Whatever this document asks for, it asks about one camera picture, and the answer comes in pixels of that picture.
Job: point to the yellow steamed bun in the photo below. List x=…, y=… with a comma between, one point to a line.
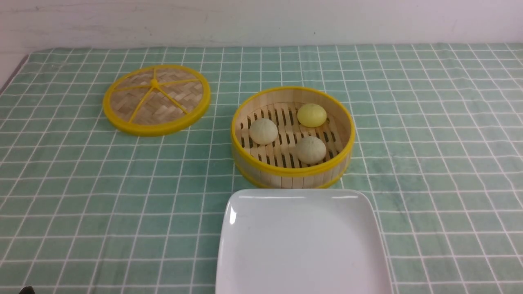
x=311, y=115

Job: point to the yellow rimmed bamboo steamer basket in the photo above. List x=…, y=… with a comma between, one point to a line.
x=277, y=165

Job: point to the white square plate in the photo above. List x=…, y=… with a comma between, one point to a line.
x=301, y=241

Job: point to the yellow rimmed bamboo steamer lid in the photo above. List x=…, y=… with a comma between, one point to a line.
x=157, y=100

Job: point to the white steamed bun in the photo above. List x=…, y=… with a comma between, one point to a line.
x=263, y=131

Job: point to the green checkered tablecloth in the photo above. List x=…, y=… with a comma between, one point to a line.
x=88, y=209

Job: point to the beige steamed bun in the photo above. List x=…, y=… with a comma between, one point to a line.
x=310, y=150

